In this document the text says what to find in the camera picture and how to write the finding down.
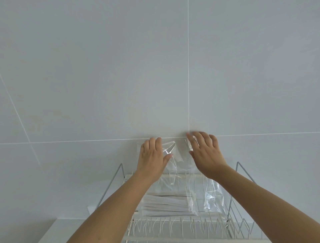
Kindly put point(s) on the clear plastic bag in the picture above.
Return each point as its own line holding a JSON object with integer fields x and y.
{"x": 182, "y": 185}

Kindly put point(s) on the person's right middle finger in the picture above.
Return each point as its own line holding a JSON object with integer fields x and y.
{"x": 203, "y": 137}

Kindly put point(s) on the person's right hand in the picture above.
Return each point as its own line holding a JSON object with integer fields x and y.
{"x": 208, "y": 157}

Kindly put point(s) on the bundle of white wrapped chopsticks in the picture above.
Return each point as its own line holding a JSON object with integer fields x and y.
{"x": 167, "y": 204}

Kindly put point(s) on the person's left thumb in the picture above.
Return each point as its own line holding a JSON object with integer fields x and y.
{"x": 167, "y": 159}

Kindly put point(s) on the person's left hand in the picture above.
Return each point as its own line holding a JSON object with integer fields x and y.
{"x": 150, "y": 162}

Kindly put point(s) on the person's right forearm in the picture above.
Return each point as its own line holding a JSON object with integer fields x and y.
{"x": 265, "y": 207}

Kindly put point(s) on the person's left forearm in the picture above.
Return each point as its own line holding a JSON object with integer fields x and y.
{"x": 117, "y": 207}

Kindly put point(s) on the person's right thumb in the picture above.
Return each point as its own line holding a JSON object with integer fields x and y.
{"x": 192, "y": 155}

